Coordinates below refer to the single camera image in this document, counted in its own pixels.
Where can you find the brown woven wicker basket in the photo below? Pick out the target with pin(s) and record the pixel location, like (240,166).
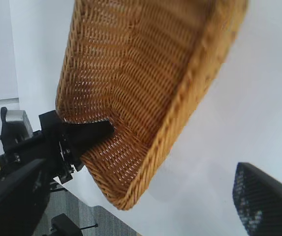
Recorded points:
(131,73)

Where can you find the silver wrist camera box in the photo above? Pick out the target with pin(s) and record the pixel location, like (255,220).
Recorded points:
(16,118)

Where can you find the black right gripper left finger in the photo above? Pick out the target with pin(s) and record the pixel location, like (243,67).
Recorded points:
(12,204)

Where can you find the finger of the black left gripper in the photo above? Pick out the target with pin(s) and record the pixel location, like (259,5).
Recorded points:
(86,136)

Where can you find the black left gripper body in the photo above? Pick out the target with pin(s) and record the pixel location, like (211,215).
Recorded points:
(53,137)

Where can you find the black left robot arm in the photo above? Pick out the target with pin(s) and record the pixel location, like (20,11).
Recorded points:
(10,146)

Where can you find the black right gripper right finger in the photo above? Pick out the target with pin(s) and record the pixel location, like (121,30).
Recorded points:
(271,209)

